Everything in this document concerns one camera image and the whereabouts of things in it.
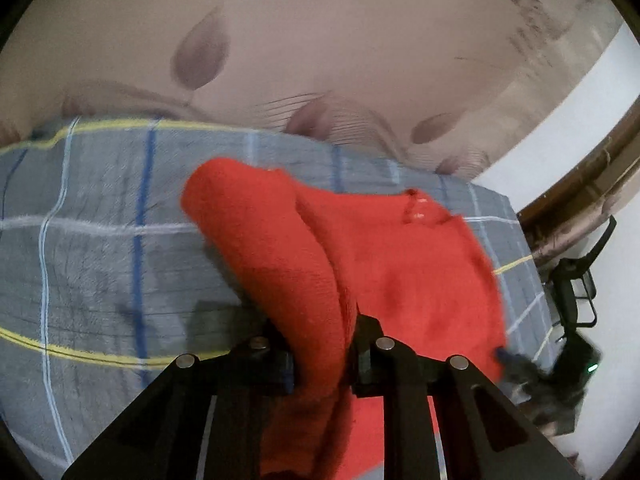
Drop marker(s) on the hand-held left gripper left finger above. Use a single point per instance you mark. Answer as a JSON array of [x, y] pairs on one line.
[[277, 365]]

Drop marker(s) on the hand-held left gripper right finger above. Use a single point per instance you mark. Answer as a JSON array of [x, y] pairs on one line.
[[366, 355]]

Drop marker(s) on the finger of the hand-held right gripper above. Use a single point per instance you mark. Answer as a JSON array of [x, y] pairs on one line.
[[517, 366]]

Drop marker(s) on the red knitted sweater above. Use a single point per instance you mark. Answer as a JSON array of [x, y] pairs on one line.
[[400, 280]]

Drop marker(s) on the black metal stand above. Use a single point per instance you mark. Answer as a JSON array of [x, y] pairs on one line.
[[567, 290]]

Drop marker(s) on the grey plaid blanket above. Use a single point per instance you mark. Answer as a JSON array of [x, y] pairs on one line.
[[90, 260]]

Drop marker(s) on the beige leaf print curtain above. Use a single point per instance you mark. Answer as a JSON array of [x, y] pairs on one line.
[[325, 35]]

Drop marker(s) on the brown wooden frame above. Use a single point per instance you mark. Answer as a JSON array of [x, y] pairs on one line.
[[580, 172]]

